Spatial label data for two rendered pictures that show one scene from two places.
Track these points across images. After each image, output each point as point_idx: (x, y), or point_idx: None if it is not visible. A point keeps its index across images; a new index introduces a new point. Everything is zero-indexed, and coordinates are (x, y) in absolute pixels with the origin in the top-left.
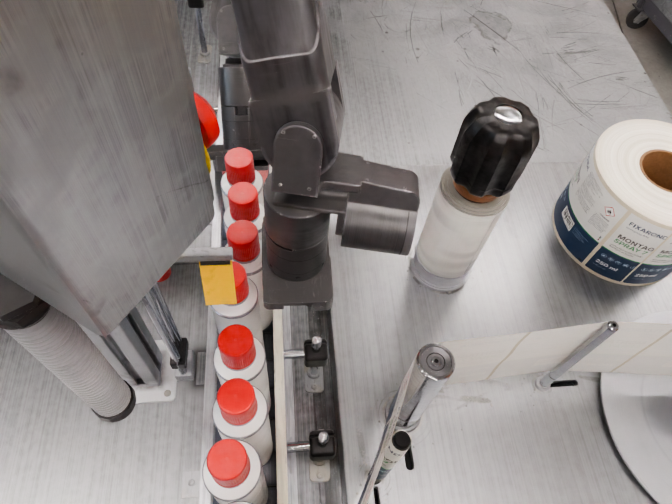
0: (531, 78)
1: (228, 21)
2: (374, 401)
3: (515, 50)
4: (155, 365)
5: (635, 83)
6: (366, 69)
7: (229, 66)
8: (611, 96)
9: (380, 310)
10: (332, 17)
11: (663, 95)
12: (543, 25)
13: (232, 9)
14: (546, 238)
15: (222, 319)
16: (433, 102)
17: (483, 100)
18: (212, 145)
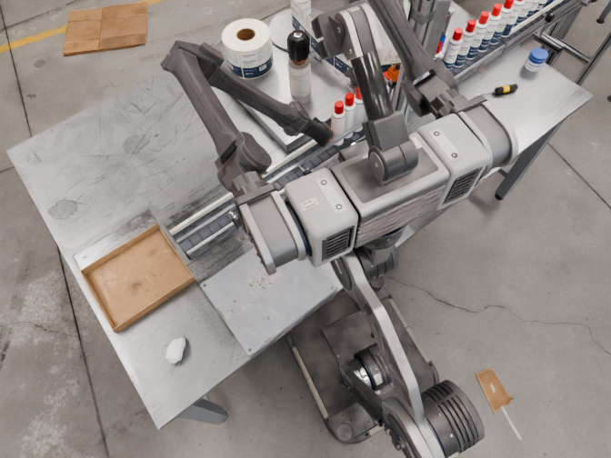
0: (169, 116)
1: (304, 114)
2: (355, 91)
3: (151, 128)
4: None
5: (147, 84)
6: (206, 172)
7: (309, 123)
8: (163, 89)
9: (328, 102)
10: (175, 205)
11: (0, 158)
12: (122, 125)
13: (300, 112)
14: (267, 76)
15: None
16: (211, 140)
17: (197, 125)
18: (322, 144)
